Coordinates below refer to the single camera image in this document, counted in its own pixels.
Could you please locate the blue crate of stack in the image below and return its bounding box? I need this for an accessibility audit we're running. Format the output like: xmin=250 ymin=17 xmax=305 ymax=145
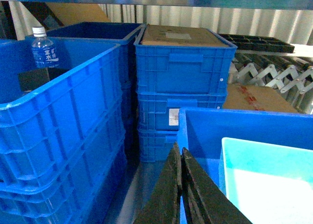
xmin=138 ymin=129 xmax=178 ymax=162
xmin=137 ymin=91 xmax=227 ymax=131

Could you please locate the large blue plastic bin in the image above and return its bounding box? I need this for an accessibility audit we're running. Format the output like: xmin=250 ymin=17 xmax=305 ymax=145
xmin=176 ymin=107 xmax=313 ymax=224

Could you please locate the dark blue rear crate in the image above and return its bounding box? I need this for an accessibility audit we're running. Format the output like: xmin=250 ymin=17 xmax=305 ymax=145
xmin=47 ymin=22 xmax=144 ymax=160

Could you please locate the blue crate with cardboard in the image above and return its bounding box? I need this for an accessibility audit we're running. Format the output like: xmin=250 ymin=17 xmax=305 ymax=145
xmin=134 ymin=26 xmax=237 ymax=95

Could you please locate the cardboard sheet in crate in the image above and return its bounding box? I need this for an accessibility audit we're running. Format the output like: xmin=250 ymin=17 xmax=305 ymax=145
xmin=141 ymin=24 xmax=228 ymax=47

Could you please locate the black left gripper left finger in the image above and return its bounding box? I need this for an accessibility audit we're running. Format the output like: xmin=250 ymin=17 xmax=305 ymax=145
xmin=134 ymin=142 xmax=182 ymax=224

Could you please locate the black compartment tray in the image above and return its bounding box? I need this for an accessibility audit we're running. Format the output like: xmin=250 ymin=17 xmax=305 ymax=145
xmin=219 ymin=33 xmax=295 ymax=53

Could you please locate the brown cardboard box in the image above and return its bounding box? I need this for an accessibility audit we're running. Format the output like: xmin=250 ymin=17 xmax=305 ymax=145
xmin=223 ymin=84 xmax=298 ymax=113

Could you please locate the leaning brown cardboard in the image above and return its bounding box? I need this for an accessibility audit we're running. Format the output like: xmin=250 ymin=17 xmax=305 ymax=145
xmin=46 ymin=2 xmax=111 ymax=26

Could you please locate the blue crate bottom of stack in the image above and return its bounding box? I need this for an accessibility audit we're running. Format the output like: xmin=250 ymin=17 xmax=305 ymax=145
xmin=138 ymin=129 xmax=178 ymax=162

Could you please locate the expandable roller conveyor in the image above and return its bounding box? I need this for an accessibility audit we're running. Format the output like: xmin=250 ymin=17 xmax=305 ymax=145
xmin=228 ymin=50 xmax=313 ymax=114

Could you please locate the blue crate middle of stack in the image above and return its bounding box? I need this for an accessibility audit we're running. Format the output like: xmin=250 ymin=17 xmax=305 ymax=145
xmin=137 ymin=91 xmax=227 ymax=131

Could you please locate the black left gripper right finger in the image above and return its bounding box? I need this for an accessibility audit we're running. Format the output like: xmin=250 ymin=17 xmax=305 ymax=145
xmin=181 ymin=148 xmax=251 ymax=224

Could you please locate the water bottle blue label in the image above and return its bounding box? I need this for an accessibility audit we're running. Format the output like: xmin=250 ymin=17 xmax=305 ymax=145
xmin=32 ymin=26 xmax=60 ymax=68

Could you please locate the light teal plastic box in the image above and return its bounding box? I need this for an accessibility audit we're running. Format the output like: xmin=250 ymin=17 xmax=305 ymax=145
xmin=219 ymin=137 xmax=313 ymax=224

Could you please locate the large blue ribbed crate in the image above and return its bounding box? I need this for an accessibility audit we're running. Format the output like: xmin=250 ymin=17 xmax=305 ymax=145
xmin=0 ymin=39 xmax=126 ymax=224

